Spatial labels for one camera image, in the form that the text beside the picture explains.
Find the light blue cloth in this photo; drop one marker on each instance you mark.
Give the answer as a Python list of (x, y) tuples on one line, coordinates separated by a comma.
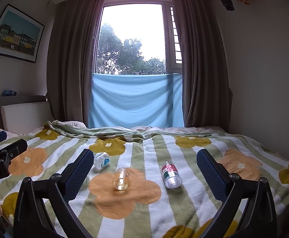
[(134, 101)]

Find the clear bottle with red label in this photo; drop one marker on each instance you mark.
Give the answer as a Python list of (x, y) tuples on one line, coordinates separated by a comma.
[(171, 176)]

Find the white headboard cushion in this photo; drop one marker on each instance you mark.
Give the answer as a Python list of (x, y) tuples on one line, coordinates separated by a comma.
[(25, 116)]

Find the white bottle with blue label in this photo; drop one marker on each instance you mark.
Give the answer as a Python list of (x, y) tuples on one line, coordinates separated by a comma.
[(101, 161)]

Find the window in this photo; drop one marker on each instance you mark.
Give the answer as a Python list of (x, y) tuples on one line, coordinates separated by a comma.
[(132, 29)]

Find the blue toy on shelf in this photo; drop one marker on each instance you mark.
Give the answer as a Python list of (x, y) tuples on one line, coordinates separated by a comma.
[(9, 93)]

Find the framed picture of houses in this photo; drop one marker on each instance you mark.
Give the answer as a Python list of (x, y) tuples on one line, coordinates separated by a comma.
[(16, 32)]

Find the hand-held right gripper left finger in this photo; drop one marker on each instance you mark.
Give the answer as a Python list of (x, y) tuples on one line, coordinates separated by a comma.
[(81, 173)]

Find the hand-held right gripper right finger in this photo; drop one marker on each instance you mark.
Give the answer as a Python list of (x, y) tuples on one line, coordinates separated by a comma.
[(210, 173)]

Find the pale pink quilt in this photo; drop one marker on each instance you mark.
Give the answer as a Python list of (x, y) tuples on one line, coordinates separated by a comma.
[(179, 129)]

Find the brown curtain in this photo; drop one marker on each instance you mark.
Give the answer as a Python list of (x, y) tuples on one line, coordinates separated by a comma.
[(70, 67), (199, 67)]

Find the flower print striped blanket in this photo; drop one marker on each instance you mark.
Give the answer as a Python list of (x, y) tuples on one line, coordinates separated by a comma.
[(144, 208)]

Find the small clear jar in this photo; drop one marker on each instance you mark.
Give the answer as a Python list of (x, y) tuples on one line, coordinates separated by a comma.
[(86, 181)]

